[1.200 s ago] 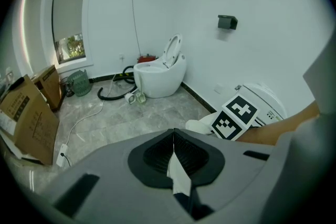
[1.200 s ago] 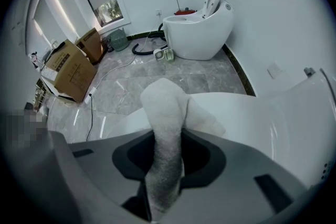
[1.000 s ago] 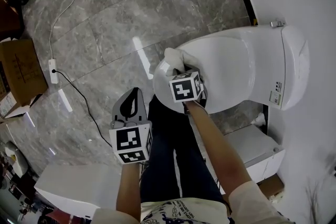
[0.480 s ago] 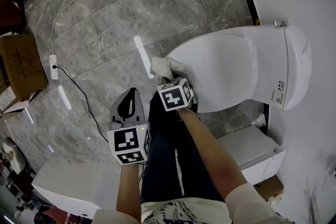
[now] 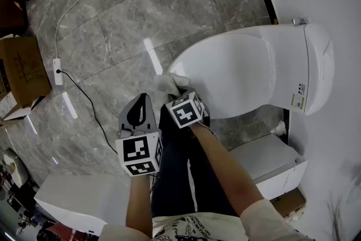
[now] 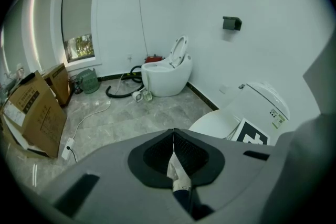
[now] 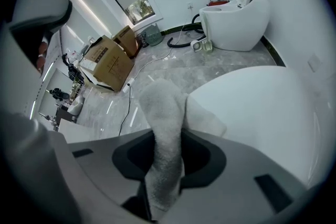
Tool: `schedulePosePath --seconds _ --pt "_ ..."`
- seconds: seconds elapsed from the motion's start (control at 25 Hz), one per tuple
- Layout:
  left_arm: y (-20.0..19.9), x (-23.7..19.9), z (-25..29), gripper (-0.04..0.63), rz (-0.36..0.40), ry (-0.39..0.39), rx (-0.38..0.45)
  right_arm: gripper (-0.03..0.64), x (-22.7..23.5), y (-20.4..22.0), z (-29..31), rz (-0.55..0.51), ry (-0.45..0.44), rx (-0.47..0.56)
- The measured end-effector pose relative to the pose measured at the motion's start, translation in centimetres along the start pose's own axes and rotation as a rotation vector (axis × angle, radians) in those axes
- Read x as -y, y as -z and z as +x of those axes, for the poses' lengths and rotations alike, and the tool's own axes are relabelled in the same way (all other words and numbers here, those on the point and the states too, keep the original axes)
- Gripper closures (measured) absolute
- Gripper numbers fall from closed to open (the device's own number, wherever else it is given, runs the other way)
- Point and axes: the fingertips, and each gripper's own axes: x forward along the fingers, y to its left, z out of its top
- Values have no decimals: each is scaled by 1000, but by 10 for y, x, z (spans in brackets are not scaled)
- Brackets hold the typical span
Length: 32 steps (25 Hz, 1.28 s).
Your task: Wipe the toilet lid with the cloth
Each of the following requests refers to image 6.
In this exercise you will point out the person's white shoe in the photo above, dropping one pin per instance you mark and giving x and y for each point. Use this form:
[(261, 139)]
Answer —
[(178, 175)]

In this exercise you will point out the white flat packing sheet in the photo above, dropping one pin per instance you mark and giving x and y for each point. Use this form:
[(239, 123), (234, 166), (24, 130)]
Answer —
[(18, 136)]

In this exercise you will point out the silver water valve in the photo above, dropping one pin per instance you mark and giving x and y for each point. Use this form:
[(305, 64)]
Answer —
[(241, 86)]

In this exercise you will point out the white toilet body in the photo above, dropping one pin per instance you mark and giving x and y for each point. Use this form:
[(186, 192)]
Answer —
[(262, 102)]

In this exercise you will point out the raised white toilet seat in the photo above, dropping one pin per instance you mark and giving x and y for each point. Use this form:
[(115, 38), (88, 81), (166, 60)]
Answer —
[(179, 51)]

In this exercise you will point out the black wall paper holder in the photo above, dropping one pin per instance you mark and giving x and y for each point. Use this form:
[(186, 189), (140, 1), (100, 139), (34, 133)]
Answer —
[(231, 24)]

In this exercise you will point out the blank white wall plate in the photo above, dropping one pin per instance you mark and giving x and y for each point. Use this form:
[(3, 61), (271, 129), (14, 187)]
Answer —
[(223, 88)]

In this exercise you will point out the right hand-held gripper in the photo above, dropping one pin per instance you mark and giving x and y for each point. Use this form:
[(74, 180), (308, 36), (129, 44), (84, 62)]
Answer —
[(253, 135)]

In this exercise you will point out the person's dark trousers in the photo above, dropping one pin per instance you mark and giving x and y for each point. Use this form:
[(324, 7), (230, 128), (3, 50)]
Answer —
[(183, 199)]

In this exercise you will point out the white vacuum nozzle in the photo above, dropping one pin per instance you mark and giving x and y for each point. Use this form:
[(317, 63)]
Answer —
[(137, 97)]

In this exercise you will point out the white power strip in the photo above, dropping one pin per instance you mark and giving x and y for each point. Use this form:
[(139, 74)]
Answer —
[(68, 148)]

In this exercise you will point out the white egg-shaped toilet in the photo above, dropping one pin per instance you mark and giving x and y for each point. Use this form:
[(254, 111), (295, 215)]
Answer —
[(168, 81)]

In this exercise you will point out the green plastic basket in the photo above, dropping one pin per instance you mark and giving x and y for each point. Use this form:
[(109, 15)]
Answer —
[(89, 82)]

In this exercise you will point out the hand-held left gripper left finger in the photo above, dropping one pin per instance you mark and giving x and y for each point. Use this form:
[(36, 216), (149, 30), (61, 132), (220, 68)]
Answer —
[(110, 178)]

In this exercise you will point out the red vacuum cleaner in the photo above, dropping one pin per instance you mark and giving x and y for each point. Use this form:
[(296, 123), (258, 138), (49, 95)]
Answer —
[(153, 59)]

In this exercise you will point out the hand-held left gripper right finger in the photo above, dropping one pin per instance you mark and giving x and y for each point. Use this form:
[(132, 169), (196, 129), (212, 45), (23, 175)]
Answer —
[(231, 165)]

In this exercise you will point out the small brown cardboard box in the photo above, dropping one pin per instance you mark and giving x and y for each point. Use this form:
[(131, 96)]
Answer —
[(59, 81)]

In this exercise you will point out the large printed cardboard box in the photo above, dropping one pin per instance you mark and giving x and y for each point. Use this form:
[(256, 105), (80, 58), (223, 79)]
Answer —
[(39, 112)]

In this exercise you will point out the glass window pane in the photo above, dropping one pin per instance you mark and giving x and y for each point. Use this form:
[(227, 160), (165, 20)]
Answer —
[(80, 47)]

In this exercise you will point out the white wall socket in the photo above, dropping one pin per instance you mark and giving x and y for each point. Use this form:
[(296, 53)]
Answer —
[(129, 57)]

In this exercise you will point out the pale green vacuum nozzle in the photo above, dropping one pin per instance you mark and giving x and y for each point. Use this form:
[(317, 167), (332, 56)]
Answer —
[(147, 96)]

